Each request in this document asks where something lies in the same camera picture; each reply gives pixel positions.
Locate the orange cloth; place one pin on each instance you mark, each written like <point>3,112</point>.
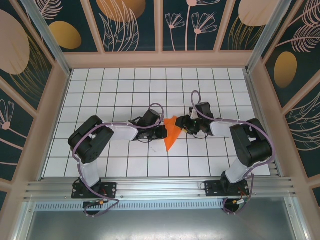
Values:
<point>171,137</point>

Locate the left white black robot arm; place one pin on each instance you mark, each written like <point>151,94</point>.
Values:
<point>122,132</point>

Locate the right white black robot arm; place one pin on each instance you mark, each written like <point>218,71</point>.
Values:
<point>220,127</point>

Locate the grey metal sheet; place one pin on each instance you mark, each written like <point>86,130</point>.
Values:
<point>160,225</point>

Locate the small electronics connector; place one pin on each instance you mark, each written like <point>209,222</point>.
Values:
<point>96,203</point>
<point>240,201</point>

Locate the aluminium side rail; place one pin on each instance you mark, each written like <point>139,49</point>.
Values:
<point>256,100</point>

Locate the long aluminium mounting rail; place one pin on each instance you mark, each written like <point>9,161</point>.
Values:
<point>160,186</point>

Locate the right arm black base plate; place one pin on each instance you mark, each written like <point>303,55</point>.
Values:
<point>212,188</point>

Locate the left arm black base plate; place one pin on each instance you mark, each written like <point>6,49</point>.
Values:
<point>110,188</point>

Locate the aluminium frame post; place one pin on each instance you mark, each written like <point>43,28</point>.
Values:
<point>265,37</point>
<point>50,37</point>

